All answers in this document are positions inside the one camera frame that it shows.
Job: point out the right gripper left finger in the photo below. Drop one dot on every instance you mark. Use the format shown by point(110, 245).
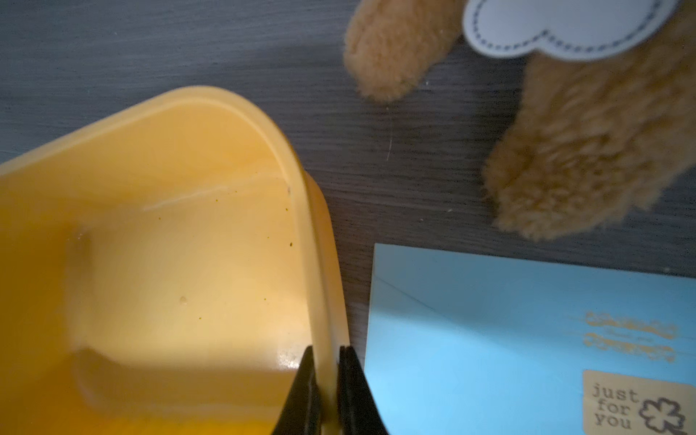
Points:
point(302, 411)

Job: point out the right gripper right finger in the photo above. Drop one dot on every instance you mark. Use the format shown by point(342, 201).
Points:
point(357, 409)

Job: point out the yellow plastic storage box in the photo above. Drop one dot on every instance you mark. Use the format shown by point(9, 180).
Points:
point(162, 272)

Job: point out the light blue envelope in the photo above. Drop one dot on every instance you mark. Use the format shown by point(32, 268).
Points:
point(469, 344)

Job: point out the brown plush dog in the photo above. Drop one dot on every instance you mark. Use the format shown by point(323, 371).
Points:
point(590, 142)

